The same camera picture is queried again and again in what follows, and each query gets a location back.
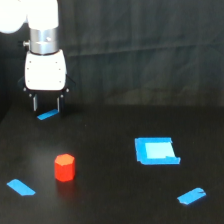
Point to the blue tape strip front left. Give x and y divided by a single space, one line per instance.
21 188

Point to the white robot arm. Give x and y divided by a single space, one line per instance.
42 18

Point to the blue tape square marker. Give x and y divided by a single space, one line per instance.
155 151

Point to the red hexagonal block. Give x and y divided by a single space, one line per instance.
64 167

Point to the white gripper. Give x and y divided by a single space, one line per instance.
45 73

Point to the blue tape strip front right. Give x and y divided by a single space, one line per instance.
191 196

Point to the blue tape strip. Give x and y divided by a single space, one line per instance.
21 188
47 114
191 196

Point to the blue tape strip back left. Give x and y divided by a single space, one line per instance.
47 114

